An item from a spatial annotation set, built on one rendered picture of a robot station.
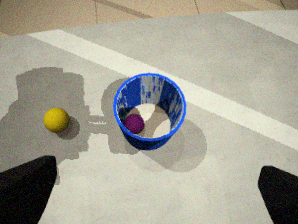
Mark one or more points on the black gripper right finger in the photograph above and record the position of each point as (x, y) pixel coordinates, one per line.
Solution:
(280, 193)

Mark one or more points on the yellow ball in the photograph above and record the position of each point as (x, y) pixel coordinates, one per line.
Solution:
(57, 120)

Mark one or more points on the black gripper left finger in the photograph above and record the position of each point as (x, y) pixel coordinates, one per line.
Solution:
(25, 190)

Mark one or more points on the blue cup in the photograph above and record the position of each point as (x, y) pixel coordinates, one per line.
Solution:
(160, 103)

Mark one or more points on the purple ball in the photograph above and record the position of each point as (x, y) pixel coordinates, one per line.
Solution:
(134, 123)

